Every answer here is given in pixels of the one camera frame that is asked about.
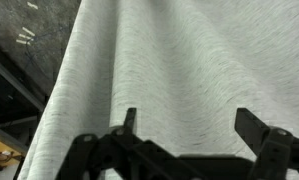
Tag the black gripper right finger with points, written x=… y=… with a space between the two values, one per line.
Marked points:
x=275 y=150

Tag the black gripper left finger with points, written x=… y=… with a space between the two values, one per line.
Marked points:
x=99 y=156

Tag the grey textured curtain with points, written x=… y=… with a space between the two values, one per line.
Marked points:
x=189 y=66

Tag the white floor tape strip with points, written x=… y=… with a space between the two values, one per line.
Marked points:
x=32 y=5
x=23 y=42
x=25 y=37
x=28 y=31

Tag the black metal frame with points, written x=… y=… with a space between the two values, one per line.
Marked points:
x=12 y=83

